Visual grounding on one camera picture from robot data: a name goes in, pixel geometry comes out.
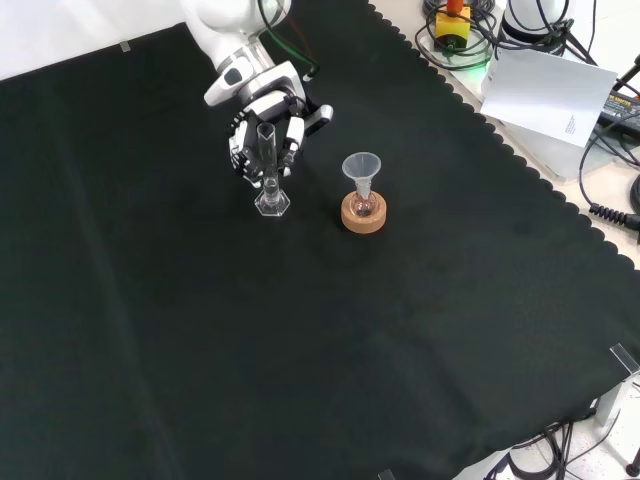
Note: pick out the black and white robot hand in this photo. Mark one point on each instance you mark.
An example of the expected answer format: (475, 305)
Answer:
(270, 85)

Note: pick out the clear glass graduated cylinder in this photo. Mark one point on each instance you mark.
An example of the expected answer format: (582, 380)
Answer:
(270, 200)

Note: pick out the small round-bottom glass flask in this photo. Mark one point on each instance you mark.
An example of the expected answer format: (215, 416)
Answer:
(363, 206)

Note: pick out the yellow stop button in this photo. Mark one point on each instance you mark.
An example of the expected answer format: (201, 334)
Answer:
(452, 27)

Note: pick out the black cloth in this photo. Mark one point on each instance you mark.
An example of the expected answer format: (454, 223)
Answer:
(200, 325)

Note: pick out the pale white board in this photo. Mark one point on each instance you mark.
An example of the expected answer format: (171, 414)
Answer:
(545, 95)

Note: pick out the white box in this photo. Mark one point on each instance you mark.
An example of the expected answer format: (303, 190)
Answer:
(555, 152)

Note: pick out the black power adapter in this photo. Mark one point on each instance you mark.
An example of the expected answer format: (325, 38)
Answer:
(622, 107)

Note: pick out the black tripod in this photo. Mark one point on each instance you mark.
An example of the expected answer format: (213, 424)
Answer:
(631, 72)

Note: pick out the white metal bracket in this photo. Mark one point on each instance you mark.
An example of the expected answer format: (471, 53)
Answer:
(612, 405)

